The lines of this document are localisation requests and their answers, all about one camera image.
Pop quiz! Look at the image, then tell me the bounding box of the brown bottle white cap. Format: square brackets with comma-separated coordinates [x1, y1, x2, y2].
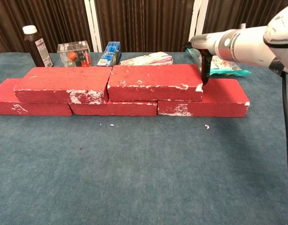
[22, 25, 54, 68]

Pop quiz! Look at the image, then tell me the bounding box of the blue toothpaste box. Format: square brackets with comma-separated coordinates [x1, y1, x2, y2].
[96, 41, 122, 67]

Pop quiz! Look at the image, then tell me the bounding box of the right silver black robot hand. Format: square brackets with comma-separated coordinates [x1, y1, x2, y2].
[183, 31, 223, 86]

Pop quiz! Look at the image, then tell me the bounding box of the teal snack packet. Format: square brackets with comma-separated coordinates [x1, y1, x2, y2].
[185, 48, 251, 77]

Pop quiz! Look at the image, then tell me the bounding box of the red brick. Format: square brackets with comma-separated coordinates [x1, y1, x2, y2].
[107, 64, 204, 102]
[14, 66, 113, 105]
[0, 78, 73, 116]
[157, 78, 251, 117]
[69, 99, 158, 117]

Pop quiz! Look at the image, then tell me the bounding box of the white pink carton box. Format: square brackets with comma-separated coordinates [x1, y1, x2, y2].
[120, 51, 174, 66]

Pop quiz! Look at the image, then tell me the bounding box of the clear plastic toy box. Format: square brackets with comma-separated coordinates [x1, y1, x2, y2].
[57, 40, 92, 68]

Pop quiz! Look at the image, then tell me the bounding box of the dark brown pleated curtain panel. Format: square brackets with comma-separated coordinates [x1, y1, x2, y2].
[94, 0, 196, 53]
[0, 0, 94, 55]
[201, 0, 288, 36]

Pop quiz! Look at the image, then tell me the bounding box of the white partition frame post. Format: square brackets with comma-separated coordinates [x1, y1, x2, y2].
[84, 0, 103, 53]
[187, 0, 209, 43]

